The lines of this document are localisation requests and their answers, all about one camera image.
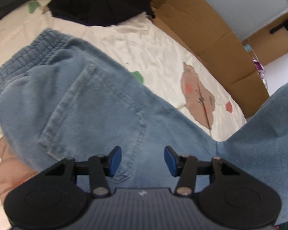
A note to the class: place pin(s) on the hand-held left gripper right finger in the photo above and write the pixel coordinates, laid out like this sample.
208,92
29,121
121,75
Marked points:
171,160

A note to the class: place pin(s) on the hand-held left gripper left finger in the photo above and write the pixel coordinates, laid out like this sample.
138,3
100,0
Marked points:
115,160

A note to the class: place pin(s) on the light blue jeans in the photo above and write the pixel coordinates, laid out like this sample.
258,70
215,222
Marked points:
86,100

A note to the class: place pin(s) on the bear printed bed sheet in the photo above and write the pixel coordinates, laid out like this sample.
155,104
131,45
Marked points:
158,48

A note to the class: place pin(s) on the purple patterned wrapper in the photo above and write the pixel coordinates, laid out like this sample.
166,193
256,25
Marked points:
260,70

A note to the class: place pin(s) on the flattened cardboard sheet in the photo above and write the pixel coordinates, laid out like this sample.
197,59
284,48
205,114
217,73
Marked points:
206,28

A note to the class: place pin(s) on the cardboard box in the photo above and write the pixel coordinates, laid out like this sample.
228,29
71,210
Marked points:
266,45

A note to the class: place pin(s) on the black garment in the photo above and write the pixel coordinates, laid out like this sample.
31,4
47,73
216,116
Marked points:
98,2

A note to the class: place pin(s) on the pale blue panel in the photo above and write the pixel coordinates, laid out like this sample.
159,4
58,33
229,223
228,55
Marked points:
242,4

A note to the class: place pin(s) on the black object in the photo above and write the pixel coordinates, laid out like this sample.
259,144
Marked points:
284,25

